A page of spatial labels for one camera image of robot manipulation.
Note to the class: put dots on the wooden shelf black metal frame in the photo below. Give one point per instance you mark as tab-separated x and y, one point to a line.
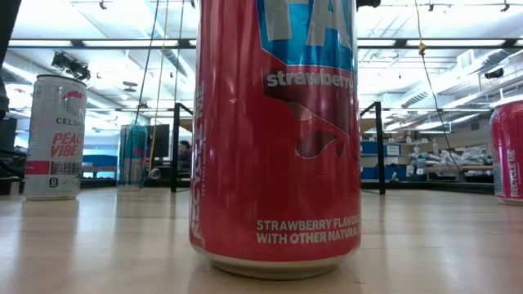
174	155

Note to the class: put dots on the black security camera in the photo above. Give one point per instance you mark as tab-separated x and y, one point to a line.
494	73

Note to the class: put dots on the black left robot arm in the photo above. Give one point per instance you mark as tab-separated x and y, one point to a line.
7	24

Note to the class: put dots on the pile of white bags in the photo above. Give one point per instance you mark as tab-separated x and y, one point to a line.
461	157

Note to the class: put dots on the white Celsius Peach Vibe can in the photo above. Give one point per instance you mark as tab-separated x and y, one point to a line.
49	134

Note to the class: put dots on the black rig crossbar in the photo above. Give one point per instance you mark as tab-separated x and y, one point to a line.
77	43

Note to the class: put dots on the blue panel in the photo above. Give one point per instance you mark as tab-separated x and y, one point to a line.
99	160

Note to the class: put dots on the white framed sign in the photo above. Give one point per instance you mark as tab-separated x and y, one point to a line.
392	150

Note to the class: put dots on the black monitor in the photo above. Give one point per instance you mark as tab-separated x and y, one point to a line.
159	141

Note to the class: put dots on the black camera on mount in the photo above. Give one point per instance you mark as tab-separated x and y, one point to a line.
71	67

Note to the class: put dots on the blue silver Red Bull can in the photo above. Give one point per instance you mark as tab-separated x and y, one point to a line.
131	155

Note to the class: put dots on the wooden workbench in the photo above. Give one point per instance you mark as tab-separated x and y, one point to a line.
470	167

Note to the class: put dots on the dark shelving unit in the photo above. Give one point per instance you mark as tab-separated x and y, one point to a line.
8	139

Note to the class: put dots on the person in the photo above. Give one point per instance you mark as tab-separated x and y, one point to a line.
184	150

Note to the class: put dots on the red Fanta strawberry can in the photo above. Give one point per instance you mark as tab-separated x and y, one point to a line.
508	155
245	163

